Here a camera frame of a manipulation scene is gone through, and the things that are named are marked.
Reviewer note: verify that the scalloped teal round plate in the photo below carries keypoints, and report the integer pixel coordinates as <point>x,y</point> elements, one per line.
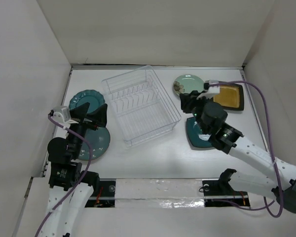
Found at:
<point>93,97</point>

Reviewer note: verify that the light green floral round plate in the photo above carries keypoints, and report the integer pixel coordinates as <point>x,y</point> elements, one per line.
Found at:
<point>187,84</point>

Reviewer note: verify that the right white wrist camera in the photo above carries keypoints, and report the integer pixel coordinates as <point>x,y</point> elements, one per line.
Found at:
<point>211,89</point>

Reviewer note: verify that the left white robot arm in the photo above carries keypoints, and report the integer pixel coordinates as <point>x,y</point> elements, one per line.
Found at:
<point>71,184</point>

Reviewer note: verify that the dark teal floral round plate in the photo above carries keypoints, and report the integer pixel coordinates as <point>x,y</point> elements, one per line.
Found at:
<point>99,140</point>

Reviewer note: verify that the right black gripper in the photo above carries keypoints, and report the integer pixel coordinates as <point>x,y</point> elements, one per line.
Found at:
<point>187,100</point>

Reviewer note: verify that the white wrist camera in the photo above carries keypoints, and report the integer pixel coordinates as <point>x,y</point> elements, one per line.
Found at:
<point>211,89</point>
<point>61,114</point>

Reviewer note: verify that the white taped front bar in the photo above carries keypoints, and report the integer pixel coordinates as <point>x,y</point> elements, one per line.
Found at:
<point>158,193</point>

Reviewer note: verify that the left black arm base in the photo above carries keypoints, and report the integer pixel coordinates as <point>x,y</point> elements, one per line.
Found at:
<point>104,196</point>

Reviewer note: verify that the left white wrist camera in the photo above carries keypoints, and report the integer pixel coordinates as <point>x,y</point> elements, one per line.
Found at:
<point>61,114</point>

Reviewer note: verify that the dark teal square plate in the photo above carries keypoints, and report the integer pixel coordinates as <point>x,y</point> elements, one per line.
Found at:
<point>195,136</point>

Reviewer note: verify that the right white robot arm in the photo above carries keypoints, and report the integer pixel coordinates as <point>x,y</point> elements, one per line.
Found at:
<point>278,180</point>

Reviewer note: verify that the black yellow square plate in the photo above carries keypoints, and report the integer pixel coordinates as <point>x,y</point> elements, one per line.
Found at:
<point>231,97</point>

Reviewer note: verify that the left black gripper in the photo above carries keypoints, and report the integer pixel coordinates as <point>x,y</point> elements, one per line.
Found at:
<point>80,112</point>

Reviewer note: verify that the clear wire dish rack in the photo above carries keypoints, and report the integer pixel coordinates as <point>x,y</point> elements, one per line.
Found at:
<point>140,104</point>

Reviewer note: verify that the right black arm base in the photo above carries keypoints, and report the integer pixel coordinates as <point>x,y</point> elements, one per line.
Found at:
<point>218,192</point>

